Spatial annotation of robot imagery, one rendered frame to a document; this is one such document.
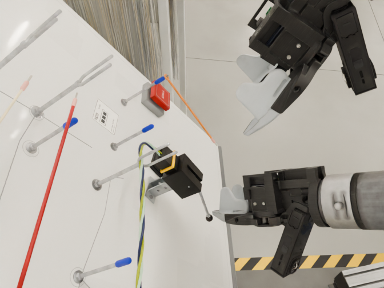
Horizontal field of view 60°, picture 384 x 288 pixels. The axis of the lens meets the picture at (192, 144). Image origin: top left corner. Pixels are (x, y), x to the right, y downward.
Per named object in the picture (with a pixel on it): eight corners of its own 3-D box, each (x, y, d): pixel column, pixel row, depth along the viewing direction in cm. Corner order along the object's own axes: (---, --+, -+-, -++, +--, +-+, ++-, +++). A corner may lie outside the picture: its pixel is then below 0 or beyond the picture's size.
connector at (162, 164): (172, 179, 54) (182, 175, 54) (153, 162, 52) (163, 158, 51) (174, 166, 57) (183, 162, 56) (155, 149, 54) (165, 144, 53)
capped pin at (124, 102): (126, 107, 62) (171, 80, 58) (120, 103, 61) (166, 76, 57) (126, 101, 63) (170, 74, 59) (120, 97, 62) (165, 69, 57)
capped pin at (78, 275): (71, 271, 39) (124, 254, 36) (82, 268, 41) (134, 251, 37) (74, 284, 39) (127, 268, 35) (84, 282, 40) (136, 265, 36)
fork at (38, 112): (32, 103, 44) (107, 49, 38) (44, 110, 46) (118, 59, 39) (28, 114, 43) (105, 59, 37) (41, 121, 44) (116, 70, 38)
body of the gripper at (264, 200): (262, 171, 59) (331, 164, 51) (270, 220, 58) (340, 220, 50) (237, 176, 53) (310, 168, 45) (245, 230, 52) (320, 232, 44)
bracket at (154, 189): (153, 204, 58) (176, 194, 55) (144, 195, 56) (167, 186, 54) (158, 184, 61) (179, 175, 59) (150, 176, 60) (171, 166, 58)
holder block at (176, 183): (182, 199, 56) (201, 191, 55) (161, 179, 54) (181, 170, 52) (184, 181, 60) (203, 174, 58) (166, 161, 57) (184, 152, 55)
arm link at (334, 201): (372, 222, 47) (354, 236, 41) (339, 222, 50) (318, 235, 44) (363, 170, 48) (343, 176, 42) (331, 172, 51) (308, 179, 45)
